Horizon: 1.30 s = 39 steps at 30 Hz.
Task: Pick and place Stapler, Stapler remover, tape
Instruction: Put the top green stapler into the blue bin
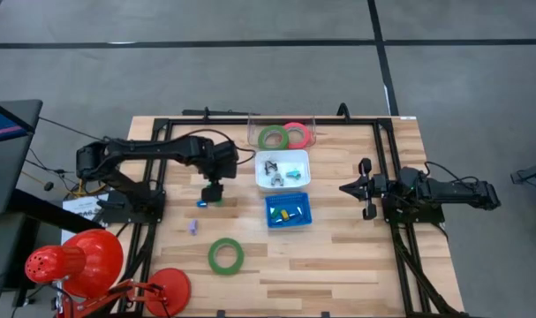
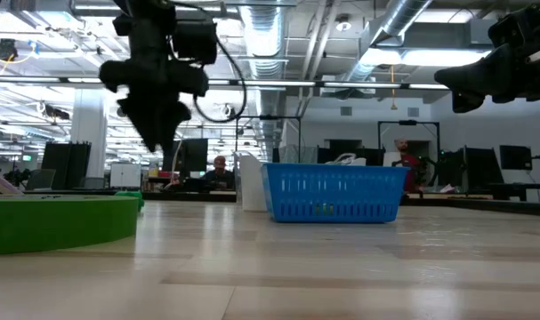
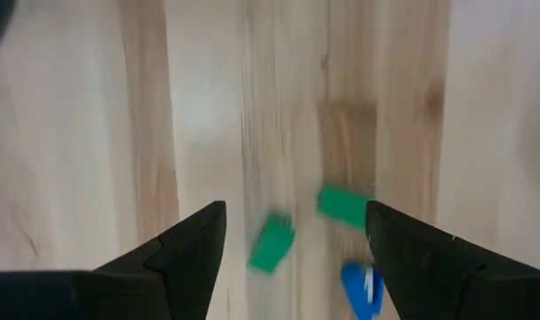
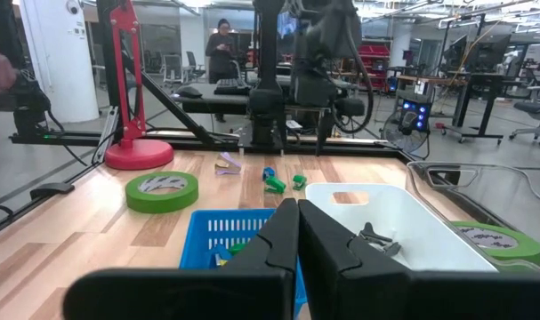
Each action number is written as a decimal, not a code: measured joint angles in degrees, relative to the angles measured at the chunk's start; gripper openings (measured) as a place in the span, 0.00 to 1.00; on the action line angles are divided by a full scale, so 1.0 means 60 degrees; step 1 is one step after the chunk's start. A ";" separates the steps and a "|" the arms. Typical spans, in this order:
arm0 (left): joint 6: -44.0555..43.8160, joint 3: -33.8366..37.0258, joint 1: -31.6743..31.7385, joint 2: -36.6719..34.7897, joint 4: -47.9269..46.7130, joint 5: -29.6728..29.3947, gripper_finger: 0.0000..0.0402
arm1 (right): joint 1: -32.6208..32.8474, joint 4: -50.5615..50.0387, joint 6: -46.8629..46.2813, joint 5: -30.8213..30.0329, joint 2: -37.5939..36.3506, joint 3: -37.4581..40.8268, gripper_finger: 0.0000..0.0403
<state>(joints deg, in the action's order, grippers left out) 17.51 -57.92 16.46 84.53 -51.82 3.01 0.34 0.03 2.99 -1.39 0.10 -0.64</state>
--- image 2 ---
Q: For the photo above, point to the green tape roll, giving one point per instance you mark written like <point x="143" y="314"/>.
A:
<point x="51" y="226"/>

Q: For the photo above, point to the large black monitor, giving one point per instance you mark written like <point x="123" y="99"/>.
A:
<point x="478" y="169"/>

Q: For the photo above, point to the silver ventilation duct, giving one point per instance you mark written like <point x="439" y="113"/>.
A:
<point x="403" y="13"/>
<point x="265" y="35"/>

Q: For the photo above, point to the white cabinet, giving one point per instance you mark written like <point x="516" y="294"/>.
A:
<point x="125" y="175"/>

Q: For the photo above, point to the overhead light bar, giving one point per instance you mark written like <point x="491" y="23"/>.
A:
<point x="274" y="83"/>

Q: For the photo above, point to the black ceiling device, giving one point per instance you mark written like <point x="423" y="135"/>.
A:
<point x="5" y="49"/>

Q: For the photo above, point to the black partition panel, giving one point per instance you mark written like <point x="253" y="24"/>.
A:
<point x="67" y="164"/>

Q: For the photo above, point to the black gantry frame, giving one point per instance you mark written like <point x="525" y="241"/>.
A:
<point x="407" y="122"/>

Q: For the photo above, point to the grey chair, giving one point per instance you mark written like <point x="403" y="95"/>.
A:
<point x="40" y="180"/>

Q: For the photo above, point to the blue plastic basket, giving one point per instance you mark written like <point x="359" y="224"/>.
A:
<point x="336" y="191"/>

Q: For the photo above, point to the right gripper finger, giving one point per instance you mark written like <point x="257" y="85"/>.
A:
<point x="469" y="85"/>
<point x="474" y="64"/>

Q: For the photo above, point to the white ceiling sensor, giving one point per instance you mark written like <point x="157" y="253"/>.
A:
<point x="343" y="24"/>

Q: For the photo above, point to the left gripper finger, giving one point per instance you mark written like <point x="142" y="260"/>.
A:
<point x="171" y="117"/>
<point x="140" y="115"/>

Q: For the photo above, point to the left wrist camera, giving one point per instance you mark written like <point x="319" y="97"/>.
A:
<point x="194" y="42"/>

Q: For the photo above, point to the white plastic bin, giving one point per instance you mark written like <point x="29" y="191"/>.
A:
<point x="252" y="186"/>

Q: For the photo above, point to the clear plastic bin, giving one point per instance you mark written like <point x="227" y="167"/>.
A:
<point x="236" y="153"/>

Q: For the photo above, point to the white pillar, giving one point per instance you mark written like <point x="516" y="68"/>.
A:
<point x="89" y="146"/>

